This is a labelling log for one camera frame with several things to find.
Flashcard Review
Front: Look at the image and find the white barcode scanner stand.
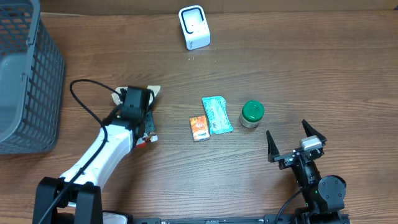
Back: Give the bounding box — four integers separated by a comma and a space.
178, 5, 211, 50

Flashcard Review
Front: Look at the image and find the teal tissue packet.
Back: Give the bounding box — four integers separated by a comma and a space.
202, 96, 233, 135

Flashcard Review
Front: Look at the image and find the grey plastic mesh basket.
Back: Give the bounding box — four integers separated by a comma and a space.
1, 0, 65, 154

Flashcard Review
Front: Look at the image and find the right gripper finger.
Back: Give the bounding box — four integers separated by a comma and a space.
302, 119, 327, 144
266, 131, 280, 162

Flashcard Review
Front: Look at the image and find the green lid jar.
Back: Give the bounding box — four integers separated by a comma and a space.
239, 100, 265, 128

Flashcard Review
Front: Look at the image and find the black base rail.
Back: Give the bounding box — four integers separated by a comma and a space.
74, 214, 352, 224

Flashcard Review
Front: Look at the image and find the orange snack packet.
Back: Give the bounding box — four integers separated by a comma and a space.
190, 115, 210, 142

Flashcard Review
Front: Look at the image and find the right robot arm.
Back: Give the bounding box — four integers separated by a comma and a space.
264, 120, 350, 224

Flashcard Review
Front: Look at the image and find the brown cookie bag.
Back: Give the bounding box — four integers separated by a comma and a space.
111, 85, 161, 107

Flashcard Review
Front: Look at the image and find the red snack bar wrapper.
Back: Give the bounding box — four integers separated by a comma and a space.
136, 131, 159, 148

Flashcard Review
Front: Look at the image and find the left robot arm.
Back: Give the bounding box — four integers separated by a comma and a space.
33, 86, 157, 223

